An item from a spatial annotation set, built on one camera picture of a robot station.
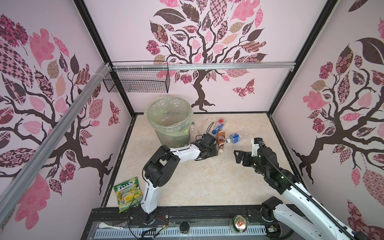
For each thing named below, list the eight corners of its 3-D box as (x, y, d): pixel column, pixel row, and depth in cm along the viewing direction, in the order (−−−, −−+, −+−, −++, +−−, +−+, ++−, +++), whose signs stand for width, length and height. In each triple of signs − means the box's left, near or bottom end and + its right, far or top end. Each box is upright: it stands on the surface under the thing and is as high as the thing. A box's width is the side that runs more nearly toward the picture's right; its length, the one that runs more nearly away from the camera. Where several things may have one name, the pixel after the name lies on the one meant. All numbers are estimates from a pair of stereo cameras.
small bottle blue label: (226, 144, 103) (227, 140, 99) (225, 137, 107) (226, 133, 103) (239, 144, 103) (241, 140, 99) (237, 137, 107) (239, 133, 103)
